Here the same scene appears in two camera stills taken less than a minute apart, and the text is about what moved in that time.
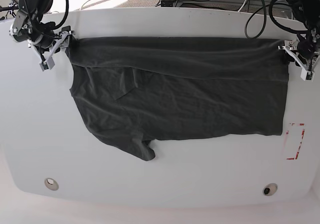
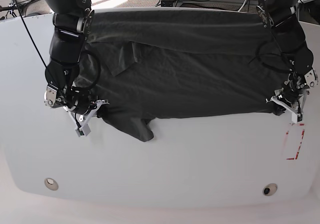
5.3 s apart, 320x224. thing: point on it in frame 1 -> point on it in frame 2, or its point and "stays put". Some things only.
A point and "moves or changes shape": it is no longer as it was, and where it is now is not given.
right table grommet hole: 270,189 stays put
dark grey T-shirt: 140,89 moves or changes shape
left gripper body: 48,62 -> 82,109
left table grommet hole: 51,184 stays put
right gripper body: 291,45 -> 291,97
